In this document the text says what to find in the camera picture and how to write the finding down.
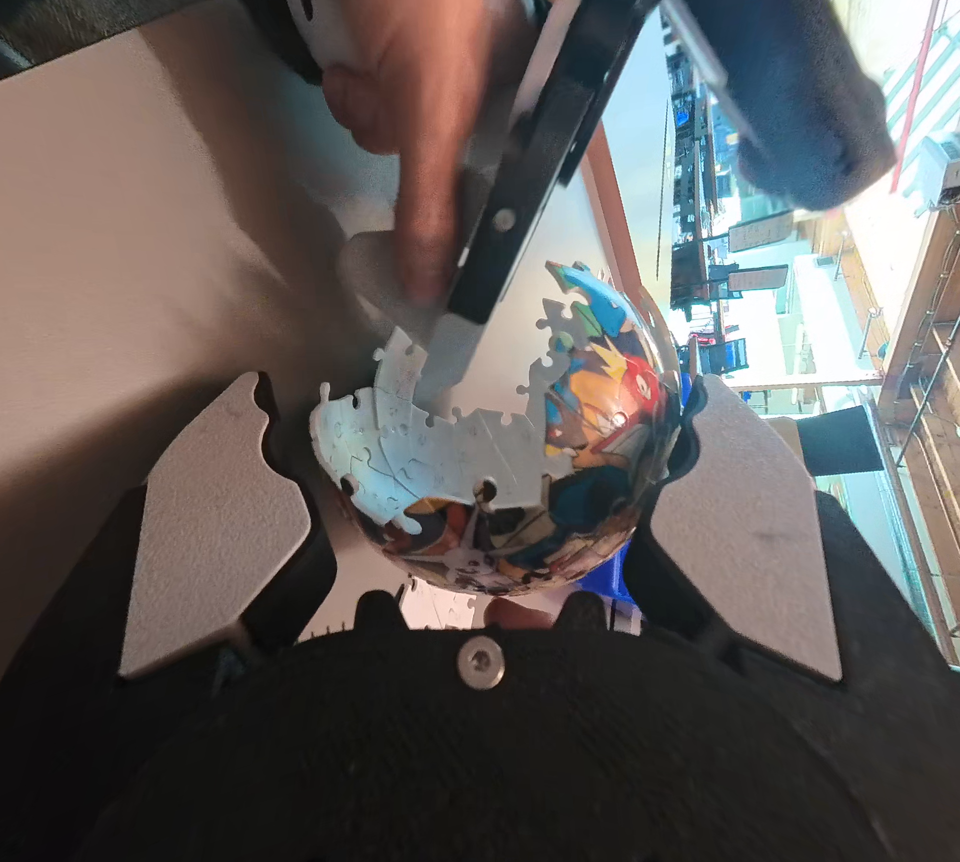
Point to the person's left hand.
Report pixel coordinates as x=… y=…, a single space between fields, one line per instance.
x=420 y=15

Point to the person's right hand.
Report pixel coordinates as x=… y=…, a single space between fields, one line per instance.
x=521 y=614

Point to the blue plastic bin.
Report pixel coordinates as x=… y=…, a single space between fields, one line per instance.
x=607 y=588

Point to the white air conditioner unit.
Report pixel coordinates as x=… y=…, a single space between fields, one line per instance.
x=937 y=165

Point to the colourful cartoon puzzle ball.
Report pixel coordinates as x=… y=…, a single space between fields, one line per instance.
x=570 y=502

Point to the joined pair white puzzle pieces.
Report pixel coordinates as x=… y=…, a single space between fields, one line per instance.
x=442 y=607

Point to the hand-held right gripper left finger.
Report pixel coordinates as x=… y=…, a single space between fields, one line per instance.
x=217 y=547

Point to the white triangular puzzle piece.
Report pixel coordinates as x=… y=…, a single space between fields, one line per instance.
x=401 y=367

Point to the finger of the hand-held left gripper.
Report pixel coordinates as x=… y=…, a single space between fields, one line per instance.
x=450 y=352

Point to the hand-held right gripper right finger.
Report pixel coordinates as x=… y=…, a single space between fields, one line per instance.
x=742 y=562

